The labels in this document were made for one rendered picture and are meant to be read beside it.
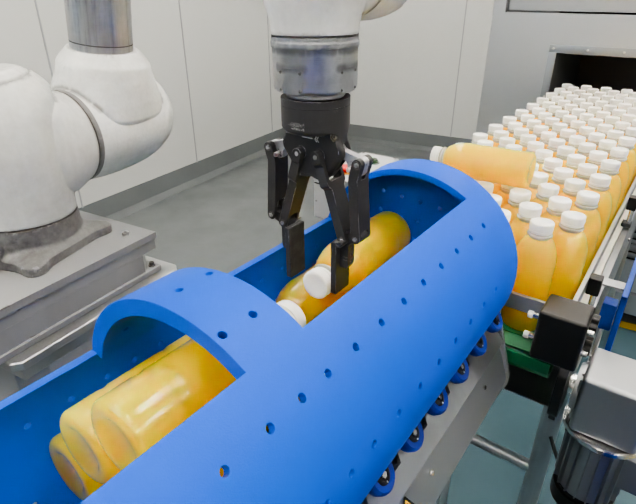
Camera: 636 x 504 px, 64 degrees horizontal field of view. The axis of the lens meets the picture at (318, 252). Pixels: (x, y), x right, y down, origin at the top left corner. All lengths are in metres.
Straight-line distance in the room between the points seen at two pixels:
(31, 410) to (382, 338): 0.32
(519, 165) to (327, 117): 0.58
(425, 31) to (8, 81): 4.67
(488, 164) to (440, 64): 4.21
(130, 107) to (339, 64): 0.49
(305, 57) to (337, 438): 0.34
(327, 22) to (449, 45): 4.71
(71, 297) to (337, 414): 0.54
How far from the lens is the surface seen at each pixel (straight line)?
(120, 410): 0.39
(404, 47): 5.35
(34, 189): 0.84
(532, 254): 0.92
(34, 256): 0.86
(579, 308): 0.90
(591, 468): 1.12
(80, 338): 0.87
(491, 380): 0.91
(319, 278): 0.64
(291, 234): 0.63
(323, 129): 0.54
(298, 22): 0.52
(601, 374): 1.02
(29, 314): 0.82
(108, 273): 0.88
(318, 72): 0.52
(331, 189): 0.57
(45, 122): 0.84
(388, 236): 0.73
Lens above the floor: 1.45
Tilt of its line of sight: 27 degrees down
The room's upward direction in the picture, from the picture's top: straight up
